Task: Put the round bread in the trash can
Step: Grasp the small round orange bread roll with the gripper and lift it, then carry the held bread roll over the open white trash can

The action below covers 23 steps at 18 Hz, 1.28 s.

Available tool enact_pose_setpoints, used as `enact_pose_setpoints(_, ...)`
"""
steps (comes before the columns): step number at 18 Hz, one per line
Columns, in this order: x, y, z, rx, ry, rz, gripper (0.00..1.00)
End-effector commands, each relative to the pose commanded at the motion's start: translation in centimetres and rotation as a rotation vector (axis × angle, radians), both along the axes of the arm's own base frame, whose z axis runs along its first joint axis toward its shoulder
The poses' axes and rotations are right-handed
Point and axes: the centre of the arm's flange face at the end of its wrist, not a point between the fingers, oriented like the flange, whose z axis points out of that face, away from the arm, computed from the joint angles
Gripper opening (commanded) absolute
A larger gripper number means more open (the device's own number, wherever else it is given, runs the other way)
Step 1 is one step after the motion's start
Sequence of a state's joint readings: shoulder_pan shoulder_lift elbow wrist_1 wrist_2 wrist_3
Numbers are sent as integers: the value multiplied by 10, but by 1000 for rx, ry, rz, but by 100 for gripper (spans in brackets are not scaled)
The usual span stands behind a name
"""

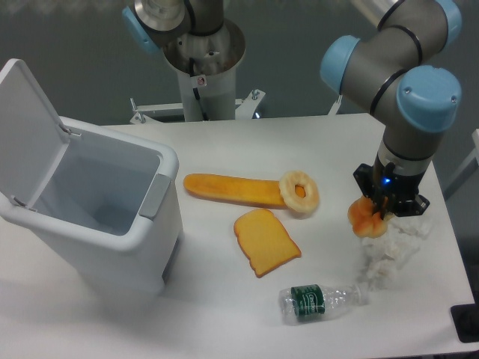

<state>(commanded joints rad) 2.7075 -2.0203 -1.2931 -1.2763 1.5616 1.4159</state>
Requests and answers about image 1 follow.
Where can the crumpled white tissue paper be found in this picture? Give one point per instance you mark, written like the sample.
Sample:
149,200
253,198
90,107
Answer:
388,253

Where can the orange toast slice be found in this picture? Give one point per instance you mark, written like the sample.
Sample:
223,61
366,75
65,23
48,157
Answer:
264,241

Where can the white trash can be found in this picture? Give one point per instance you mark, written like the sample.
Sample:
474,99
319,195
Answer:
104,201

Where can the white frame at right edge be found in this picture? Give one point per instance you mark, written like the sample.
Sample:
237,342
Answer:
464,171

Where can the clear plastic water bottle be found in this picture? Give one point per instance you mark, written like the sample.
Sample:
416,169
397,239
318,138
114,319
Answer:
315,303

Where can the long orange baguette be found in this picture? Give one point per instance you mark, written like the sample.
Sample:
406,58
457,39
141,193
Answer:
238,190

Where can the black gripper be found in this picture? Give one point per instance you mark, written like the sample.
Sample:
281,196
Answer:
390,192

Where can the pale ring donut bread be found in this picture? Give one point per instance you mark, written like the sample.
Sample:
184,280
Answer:
299,192

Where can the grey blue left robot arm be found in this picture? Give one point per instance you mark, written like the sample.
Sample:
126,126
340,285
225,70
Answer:
195,36

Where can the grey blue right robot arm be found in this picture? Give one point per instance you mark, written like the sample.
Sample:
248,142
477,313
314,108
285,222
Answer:
389,77

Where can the black device at table corner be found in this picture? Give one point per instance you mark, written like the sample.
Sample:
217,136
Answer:
465,318

